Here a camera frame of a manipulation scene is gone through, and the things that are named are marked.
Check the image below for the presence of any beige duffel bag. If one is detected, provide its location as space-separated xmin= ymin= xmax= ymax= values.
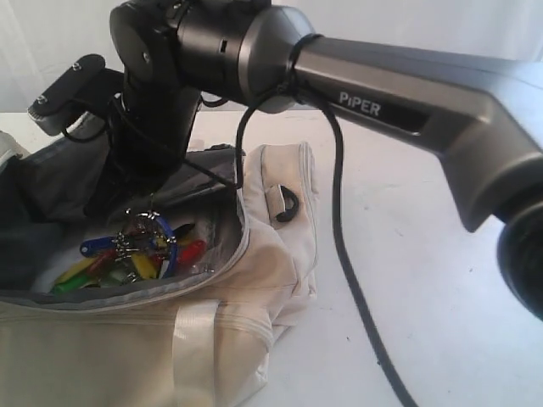
xmin=1 ymin=133 xmax=317 ymax=406

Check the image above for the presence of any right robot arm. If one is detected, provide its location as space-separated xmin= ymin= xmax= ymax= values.
xmin=85 ymin=1 xmax=542 ymax=316

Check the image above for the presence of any colourful key tag bunch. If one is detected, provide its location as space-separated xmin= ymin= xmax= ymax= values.
xmin=50 ymin=211 xmax=215 ymax=294

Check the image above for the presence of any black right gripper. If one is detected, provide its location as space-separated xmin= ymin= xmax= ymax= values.
xmin=83 ymin=91 xmax=199 ymax=218

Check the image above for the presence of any black cable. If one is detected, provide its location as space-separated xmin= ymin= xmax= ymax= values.
xmin=59 ymin=88 xmax=421 ymax=407

